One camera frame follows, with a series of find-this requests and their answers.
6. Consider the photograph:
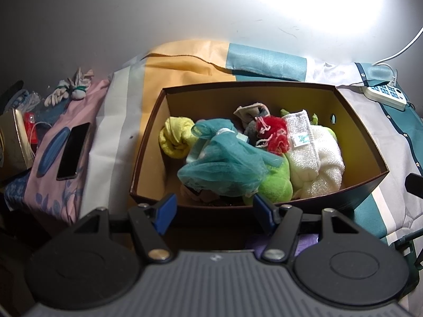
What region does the striped teal and white bedsheet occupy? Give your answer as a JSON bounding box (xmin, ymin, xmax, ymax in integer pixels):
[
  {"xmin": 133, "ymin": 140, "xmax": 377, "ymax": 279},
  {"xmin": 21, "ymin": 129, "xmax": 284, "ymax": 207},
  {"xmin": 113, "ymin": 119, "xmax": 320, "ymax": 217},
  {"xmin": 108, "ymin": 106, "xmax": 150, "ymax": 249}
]
[{"xmin": 79, "ymin": 40, "xmax": 423, "ymax": 265}]

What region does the white bubbly cloth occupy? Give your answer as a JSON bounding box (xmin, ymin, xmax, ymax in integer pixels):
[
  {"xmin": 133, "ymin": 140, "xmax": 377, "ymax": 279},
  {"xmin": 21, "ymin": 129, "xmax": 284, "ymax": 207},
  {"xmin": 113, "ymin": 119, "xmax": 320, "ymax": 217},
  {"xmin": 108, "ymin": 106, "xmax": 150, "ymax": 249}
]
[{"xmin": 291, "ymin": 126, "xmax": 345, "ymax": 199}]

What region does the red packet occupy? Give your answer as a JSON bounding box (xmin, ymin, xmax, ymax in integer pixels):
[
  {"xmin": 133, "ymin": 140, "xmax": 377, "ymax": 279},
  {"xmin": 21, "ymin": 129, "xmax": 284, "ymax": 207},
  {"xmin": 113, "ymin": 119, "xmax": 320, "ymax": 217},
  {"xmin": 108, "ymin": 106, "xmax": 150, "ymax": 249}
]
[{"xmin": 22, "ymin": 112, "xmax": 38, "ymax": 146}]

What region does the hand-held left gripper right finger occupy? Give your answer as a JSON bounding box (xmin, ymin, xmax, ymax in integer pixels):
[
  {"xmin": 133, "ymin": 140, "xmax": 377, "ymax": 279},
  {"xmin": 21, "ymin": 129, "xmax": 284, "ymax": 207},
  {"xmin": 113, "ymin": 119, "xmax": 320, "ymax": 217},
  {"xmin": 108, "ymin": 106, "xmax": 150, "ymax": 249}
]
[{"xmin": 253, "ymin": 194, "xmax": 361, "ymax": 262}]

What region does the white power cable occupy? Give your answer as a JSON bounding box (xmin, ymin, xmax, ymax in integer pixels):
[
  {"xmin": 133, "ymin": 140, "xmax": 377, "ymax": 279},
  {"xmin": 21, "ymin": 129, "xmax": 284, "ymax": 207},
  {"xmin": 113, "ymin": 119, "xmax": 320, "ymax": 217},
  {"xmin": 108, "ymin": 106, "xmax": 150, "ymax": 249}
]
[{"xmin": 372, "ymin": 23, "xmax": 423, "ymax": 88}]

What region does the gold box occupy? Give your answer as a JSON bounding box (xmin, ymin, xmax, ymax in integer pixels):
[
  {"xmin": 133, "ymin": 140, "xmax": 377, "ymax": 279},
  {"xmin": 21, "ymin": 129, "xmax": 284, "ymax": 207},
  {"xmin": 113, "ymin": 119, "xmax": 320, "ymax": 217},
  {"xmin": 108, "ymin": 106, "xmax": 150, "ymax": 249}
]
[{"xmin": 0, "ymin": 108, "xmax": 34, "ymax": 179}]

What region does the bundle of white gloves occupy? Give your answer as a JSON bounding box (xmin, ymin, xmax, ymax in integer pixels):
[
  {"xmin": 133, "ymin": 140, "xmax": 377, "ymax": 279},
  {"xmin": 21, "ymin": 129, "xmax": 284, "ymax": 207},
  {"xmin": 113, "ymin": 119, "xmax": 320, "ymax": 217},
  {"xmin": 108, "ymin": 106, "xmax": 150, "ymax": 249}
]
[{"xmin": 44, "ymin": 68, "xmax": 95, "ymax": 108}]

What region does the red fuzzy sock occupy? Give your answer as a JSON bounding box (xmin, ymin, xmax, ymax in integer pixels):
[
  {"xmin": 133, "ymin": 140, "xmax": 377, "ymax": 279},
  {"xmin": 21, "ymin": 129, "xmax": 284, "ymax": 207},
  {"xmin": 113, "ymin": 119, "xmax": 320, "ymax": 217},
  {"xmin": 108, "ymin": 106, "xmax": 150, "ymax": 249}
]
[{"xmin": 254, "ymin": 116, "xmax": 289, "ymax": 155}]

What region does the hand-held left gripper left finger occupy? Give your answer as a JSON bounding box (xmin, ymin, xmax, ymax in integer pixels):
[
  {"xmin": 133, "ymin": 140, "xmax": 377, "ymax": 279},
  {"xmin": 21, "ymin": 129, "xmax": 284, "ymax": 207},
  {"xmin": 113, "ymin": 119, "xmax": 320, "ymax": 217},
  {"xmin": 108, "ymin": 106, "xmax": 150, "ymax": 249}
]
[{"xmin": 71, "ymin": 193, "xmax": 178, "ymax": 262}]

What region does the white power strip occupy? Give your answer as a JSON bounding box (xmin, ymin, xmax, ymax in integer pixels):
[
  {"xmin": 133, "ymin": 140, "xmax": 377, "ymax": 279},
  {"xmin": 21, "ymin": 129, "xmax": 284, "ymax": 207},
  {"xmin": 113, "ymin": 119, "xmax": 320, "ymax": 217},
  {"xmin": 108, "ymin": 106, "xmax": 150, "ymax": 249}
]
[{"xmin": 360, "ymin": 84, "xmax": 408, "ymax": 112}]

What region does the dark brown cardboard box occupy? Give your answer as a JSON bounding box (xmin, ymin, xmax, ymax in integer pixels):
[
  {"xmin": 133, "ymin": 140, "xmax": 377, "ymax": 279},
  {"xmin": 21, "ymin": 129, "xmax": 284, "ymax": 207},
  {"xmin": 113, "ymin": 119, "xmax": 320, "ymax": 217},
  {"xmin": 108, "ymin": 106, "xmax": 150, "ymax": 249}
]
[{"xmin": 130, "ymin": 81, "xmax": 390, "ymax": 219}]

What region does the purple plastic packet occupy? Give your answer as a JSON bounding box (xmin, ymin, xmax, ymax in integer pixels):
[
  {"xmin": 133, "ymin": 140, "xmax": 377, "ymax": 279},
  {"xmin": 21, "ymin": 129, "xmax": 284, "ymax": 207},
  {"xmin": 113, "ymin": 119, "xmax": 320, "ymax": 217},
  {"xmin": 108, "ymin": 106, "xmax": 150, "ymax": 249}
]
[{"xmin": 244, "ymin": 234, "xmax": 319, "ymax": 252}]

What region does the yellow towel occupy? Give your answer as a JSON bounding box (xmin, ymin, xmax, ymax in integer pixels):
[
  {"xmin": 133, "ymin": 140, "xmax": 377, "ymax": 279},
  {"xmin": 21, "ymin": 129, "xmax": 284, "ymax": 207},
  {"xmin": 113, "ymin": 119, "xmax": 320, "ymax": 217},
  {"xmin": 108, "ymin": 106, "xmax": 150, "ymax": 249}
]
[{"xmin": 159, "ymin": 116, "xmax": 196, "ymax": 159}]

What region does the white towel with label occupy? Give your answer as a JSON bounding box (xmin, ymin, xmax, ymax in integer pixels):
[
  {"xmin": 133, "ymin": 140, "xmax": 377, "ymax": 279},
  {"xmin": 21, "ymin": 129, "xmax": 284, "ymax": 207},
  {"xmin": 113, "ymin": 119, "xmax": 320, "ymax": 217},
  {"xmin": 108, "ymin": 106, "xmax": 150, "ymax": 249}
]
[{"xmin": 282, "ymin": 108, "xmax": 320, "ymax": 176}]

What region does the teal mesh pouf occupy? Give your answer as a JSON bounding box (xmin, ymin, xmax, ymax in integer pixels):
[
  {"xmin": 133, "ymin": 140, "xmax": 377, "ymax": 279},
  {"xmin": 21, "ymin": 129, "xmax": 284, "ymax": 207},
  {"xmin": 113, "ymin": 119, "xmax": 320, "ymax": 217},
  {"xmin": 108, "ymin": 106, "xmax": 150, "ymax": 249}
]
[{"xmin": 177, "ymin": 118, "xmax": 269, "ymax": 196}]

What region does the black smartphone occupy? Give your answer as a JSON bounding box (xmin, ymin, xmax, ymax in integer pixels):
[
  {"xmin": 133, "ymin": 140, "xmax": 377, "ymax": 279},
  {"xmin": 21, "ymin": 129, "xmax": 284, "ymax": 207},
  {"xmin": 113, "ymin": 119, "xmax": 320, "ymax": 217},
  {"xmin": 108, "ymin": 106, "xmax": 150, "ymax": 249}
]
[{"xmin": 56, "ymin": 122, "xmax": 92, "ymax": 181}]

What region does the pink patterned pillow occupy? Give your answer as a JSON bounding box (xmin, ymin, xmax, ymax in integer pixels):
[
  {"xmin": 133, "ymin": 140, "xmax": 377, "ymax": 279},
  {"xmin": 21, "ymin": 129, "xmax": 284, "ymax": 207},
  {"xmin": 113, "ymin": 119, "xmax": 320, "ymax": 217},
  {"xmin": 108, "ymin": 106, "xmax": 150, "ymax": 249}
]
[{"xmin": 5, "ymin": 78, "xmax": 113, "ymax": 226}]

